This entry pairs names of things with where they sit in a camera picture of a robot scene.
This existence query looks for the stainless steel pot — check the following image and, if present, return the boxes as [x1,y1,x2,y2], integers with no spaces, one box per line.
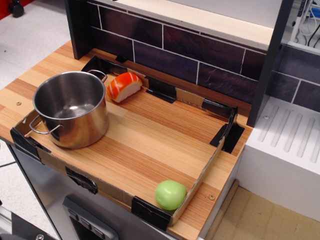
[32,70,109,149]

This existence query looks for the cardboard fence with black tape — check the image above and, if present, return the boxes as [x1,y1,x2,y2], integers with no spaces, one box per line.
[10,55,246,232]

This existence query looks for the plastic salmon sushi toy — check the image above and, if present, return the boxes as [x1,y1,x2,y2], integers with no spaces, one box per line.
[106,72,143,103]

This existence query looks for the green plastic apple toy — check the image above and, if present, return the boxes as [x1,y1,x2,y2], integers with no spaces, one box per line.
[154,180,187,211]

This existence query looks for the toy oven control panel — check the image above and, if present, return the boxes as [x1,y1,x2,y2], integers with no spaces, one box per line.
[62,197,120,240]

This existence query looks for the white dish drainer sink unit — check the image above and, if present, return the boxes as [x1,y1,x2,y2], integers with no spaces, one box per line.
[236,97,320,221]

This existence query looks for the black caster wheel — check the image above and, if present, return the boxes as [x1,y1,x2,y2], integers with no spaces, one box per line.
[8,0,25,18]

